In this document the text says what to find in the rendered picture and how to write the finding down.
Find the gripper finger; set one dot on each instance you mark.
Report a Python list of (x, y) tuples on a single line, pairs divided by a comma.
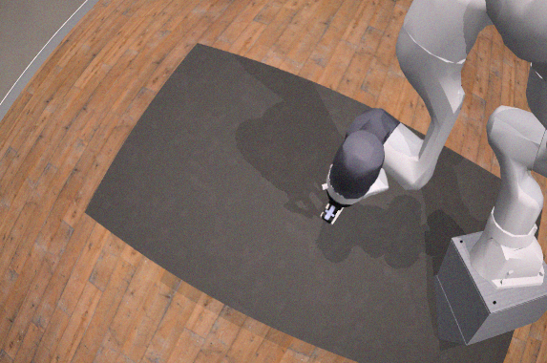
[(328, 214)]

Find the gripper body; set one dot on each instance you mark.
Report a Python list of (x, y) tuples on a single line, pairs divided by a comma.
[(335, 204)]

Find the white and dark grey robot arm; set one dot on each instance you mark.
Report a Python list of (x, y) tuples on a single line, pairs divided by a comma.
[(431, 48)]

